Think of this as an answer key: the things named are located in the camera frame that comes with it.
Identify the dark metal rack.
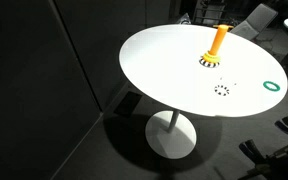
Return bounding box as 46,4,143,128
192,0,228,26

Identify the black stand frame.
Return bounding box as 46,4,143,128
246,141,288,180

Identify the grey office chair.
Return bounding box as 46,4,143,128
230,3,279,42

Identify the flat black floor box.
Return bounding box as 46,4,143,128
113,91,143,118

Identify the green ring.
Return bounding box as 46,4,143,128
262,80,281,92

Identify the black white checkered ring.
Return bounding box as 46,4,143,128
213,84,231,97

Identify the white table pedestal base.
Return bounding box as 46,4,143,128
145,109,198,160

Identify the orange upright peg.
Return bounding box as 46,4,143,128
208,24,234,57

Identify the black white striped base ring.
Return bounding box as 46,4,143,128
198,57,220,69

